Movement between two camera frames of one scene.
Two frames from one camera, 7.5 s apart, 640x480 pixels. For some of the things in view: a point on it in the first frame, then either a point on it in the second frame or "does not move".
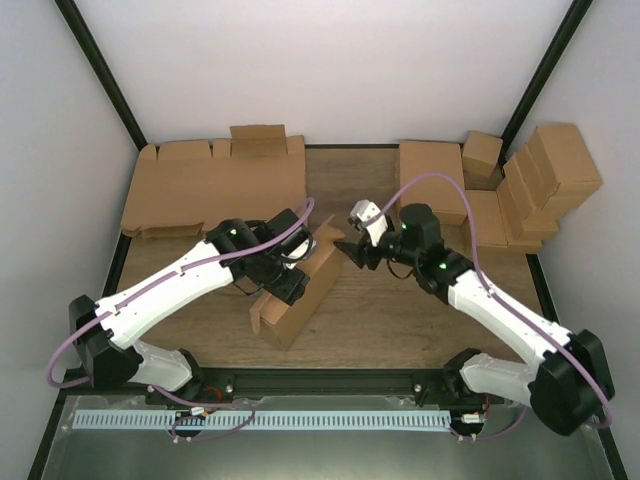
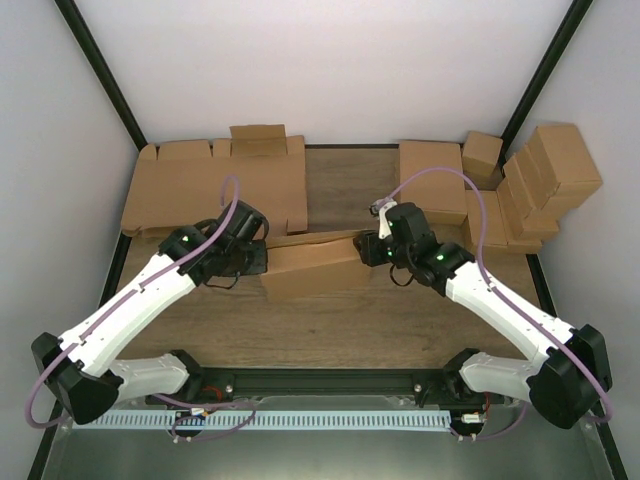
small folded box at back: x=481 y=155 does not move
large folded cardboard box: x=420 y=156 does not move
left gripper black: x=291 y=289 → x=260 y=261
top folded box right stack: x=576 y=171 does not move
